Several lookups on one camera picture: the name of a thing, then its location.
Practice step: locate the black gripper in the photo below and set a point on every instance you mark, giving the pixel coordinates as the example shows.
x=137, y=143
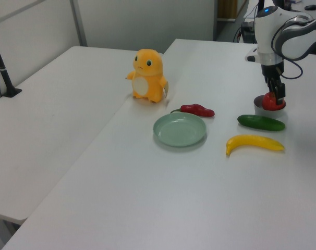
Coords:
x=272, y=73

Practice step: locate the red apple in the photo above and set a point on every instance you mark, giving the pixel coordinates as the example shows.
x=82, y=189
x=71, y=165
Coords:
x=268, y=102

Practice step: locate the small grey bowl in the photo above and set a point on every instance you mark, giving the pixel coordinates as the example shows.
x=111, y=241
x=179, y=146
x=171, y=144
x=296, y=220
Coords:
x=267, y=113

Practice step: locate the green cucumber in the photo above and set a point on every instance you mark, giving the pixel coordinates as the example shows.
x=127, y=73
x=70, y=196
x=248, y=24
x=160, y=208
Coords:
x=261, y=122

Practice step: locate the yellow banana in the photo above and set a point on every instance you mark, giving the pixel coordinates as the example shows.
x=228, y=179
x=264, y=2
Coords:
x=252, y=142

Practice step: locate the red chili pepper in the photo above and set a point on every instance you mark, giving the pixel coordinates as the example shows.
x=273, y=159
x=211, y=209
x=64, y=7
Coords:
x=198, y=110

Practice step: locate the black computer mouse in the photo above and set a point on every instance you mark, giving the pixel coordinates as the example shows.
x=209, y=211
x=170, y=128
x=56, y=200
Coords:
x=310, y=7

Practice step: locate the wooden cabinet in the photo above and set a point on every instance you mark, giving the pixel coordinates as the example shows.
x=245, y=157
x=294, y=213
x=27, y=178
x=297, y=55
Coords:
x=227, y=10

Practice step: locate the pale green plate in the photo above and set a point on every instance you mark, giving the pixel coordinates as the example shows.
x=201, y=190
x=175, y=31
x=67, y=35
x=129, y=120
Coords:
x=179, y=130

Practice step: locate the paper tag of plush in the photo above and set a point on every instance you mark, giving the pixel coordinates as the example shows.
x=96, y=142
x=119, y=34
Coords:
x=167, y=88

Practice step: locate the orange plush toy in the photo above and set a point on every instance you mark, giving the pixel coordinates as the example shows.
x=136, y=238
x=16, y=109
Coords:
x=147, y=78

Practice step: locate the black pole with base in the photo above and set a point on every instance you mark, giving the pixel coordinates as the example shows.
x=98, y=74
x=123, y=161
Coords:
x=1, y=67

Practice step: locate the grey partition post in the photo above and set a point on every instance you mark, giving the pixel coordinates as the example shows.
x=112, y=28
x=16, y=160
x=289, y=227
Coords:
x=78, y=23

